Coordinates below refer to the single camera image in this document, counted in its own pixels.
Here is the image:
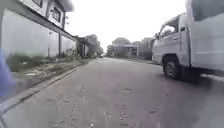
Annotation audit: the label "distant low buildings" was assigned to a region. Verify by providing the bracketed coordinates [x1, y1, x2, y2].
[111, 36, 156, 61]

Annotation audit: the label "group of distant trees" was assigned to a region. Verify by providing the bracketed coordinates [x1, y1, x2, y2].
[77, 33, 116, 58]

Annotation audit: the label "grey concrete road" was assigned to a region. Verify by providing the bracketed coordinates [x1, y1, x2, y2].
[0, 57, 224, 128]

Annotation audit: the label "weedy dirt verge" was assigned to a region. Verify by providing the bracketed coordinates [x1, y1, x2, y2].
[6, 52, 93, 88]

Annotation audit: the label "concrete kerb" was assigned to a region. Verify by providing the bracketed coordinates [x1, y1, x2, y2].
[0, 63, 84, 116]

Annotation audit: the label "white truck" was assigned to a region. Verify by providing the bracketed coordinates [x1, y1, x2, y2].
[151, 0, 224, 83]

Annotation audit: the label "white building with windows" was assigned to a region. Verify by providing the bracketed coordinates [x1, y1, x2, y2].
[0, 0, 78, 60]

